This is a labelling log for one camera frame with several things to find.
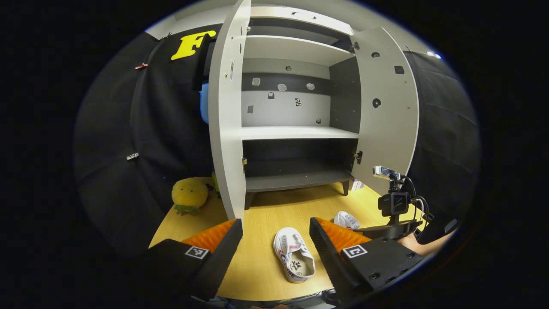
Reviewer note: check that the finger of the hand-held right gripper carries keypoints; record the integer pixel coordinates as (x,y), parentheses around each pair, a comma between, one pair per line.
(390,230)

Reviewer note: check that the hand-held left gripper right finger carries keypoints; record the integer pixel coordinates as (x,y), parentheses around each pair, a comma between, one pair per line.
(330,262)

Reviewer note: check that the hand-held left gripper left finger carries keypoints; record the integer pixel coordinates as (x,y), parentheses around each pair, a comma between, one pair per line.
(219,262)

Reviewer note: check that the white canvas shoe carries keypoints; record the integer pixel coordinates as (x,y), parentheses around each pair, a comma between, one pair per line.
(294,253)
(347,220)

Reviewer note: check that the white shoe cabinet door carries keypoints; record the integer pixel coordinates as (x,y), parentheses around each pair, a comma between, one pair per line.
(386,120)
(227,128)

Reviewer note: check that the white shoe cabinet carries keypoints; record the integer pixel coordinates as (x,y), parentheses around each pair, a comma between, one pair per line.
(296,133)

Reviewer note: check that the white cabinet drawer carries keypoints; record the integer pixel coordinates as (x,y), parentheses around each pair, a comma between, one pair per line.
(274,13)

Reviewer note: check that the grey book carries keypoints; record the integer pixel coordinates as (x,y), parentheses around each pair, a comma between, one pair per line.
(357,186)

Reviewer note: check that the yellow plush toy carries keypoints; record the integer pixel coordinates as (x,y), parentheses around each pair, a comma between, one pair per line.
(189,193)

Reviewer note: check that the white clip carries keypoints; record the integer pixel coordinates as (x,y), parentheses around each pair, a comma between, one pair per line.
(132,156)

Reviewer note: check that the small ceiling light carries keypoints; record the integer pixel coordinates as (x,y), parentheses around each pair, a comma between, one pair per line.
(433,55)

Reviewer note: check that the red clip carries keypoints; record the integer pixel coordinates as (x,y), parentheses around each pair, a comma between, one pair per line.
(141,66)

